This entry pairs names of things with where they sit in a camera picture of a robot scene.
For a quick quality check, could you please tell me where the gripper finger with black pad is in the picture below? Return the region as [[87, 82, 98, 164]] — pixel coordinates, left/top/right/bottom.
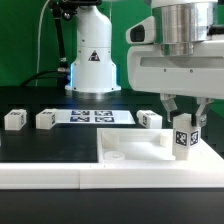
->
[[195, 97, 214, 127], [160, 94, 177, 122]]

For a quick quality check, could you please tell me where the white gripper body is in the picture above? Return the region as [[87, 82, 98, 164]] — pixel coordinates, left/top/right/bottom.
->
[[127, 41, 224, 99]]

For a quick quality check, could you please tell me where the white square tabletop part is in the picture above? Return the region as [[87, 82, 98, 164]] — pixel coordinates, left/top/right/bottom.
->
[[96, 127, 209, 164]]

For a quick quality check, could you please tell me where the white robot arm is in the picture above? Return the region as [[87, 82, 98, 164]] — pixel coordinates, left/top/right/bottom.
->
[[70, 0, 224, 126]]

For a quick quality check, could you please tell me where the white L-shaped obstacle fence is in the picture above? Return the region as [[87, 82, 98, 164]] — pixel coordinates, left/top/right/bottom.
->
[[0, 141, 224, 189]]

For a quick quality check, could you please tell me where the white sheet with fiducial tags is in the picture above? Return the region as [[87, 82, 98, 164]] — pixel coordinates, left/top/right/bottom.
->
[[56, 109, 135, 124]]

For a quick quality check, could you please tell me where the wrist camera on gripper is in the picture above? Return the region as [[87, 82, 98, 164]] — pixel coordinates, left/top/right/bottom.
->
[[126, 16, 156, 45]]

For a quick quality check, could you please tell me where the black cable bundle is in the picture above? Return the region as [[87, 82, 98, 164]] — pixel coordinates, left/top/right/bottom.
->
[[20, 69, 72, 88]]

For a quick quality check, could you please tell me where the white cable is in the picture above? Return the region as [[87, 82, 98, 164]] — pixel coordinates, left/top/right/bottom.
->
[[34, 0, 51, 88]]

